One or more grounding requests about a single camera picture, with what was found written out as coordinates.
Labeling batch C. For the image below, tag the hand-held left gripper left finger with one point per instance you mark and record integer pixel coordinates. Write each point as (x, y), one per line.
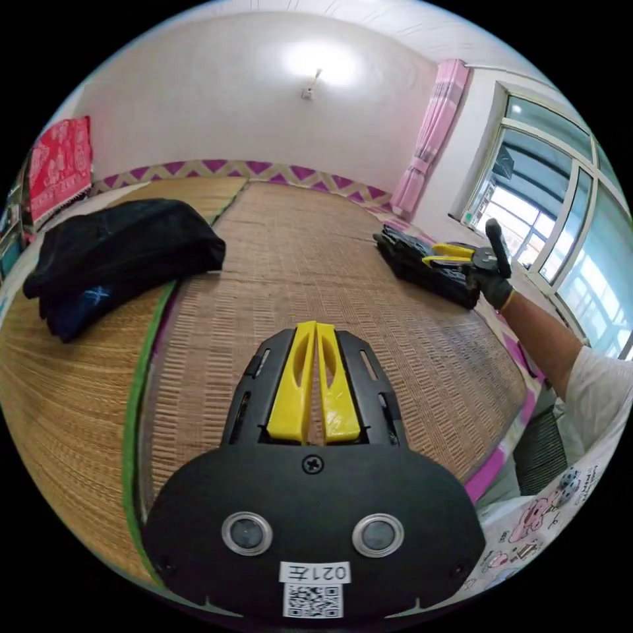
(292, 395)

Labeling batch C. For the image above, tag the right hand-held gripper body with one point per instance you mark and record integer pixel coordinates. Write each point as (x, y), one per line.
(483, 261)

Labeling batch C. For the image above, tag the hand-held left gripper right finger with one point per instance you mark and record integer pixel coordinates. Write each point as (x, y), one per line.
(338, 410)

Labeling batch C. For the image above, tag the dark gray jeans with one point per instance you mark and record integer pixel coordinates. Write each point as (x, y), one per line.
(430, 277)

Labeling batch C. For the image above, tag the person's right forearm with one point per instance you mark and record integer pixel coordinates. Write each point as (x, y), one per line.
(541, 338)

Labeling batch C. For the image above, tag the person's right hand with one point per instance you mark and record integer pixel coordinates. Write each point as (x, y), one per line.
(494, 292)

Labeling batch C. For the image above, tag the window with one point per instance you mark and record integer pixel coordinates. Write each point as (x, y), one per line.
(568, 207)

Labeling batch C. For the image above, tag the pink curtain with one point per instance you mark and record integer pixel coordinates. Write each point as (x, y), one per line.
(430, 143)

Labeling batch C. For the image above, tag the ceiling lamp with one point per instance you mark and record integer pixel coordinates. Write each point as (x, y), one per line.
(310, 86)

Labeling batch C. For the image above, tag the pile of clothes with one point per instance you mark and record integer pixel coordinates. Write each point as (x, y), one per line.
(118, 252)

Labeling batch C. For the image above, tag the red patterned cloth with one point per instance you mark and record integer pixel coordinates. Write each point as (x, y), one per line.
(59, 163)

